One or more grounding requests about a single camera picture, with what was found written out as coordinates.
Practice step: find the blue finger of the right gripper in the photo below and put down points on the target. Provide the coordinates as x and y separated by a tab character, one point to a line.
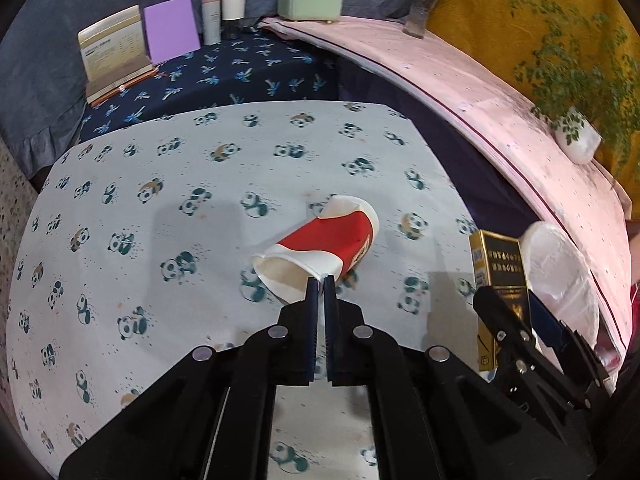
548	328
504	316

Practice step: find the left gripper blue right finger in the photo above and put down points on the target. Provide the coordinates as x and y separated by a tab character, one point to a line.
341	317

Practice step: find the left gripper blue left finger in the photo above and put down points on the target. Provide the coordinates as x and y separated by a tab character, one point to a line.
303	318

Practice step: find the black and gold box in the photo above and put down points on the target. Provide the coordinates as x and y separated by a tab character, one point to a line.
497	262

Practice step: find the red and white paper cup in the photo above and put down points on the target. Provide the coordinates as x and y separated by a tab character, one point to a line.
328	245

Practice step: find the white trash bag bin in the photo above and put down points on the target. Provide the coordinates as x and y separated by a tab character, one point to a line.
558	275

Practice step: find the pink blanket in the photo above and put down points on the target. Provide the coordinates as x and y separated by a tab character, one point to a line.
582	200

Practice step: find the panda print tablecloth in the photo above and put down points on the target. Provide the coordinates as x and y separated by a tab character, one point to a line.
140	247

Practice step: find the green plant in white pot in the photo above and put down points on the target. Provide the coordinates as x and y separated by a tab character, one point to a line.
581	74

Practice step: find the navy leaf print cloth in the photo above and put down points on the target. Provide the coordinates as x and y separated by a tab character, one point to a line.
255	67

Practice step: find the mustard yellow drape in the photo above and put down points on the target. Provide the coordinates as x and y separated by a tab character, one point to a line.
485	30

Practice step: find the green tissue box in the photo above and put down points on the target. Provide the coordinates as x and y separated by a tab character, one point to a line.
310	10

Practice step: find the purple notebook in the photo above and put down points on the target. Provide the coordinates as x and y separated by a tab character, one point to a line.
170	30

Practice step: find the white jar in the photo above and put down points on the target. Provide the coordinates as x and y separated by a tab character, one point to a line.
233	10

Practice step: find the tall white bottle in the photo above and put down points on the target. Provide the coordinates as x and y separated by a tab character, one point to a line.
211	22

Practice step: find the blue grey drape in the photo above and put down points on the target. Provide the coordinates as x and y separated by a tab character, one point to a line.
43	79

